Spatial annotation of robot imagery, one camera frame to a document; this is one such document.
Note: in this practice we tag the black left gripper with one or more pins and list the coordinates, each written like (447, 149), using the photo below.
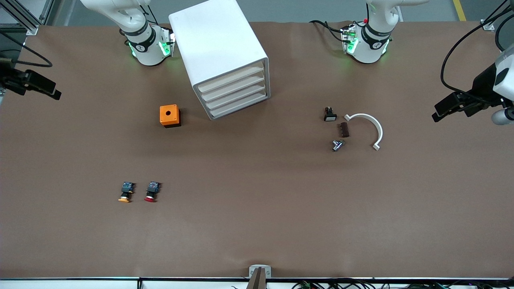
(483, 86)

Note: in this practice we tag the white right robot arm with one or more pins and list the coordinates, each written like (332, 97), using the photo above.
(146, 46)

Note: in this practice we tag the silver key switch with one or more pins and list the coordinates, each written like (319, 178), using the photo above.
(337, 145)

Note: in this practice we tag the orange push button switch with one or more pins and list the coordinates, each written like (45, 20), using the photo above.
(127, 192)

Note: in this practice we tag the table edge frame rail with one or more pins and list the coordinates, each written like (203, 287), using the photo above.
(80, 283)

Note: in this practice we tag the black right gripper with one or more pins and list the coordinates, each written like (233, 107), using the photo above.
(12, 81)

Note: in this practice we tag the white curved plastic bracket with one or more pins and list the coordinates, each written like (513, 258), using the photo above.
(375, 124)

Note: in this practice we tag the aluminium frame profile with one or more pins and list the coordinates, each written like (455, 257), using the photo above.
(24, 18)
(496, 16)

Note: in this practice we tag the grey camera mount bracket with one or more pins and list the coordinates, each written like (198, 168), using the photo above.
(260, 273)

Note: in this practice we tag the black switch white face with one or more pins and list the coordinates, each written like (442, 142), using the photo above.
(329, 115)

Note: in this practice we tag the white drawer cabinet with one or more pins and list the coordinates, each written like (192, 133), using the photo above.
(217, 36)

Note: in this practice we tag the brown terminal block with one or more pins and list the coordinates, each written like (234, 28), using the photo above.
(343, 130)

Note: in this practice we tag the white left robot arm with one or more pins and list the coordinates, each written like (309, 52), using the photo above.
(367, 48)

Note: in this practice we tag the orange box with hole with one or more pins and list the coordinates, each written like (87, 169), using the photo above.
(168, 114)

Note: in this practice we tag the red push button switch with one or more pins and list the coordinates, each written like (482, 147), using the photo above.
(151, 191)

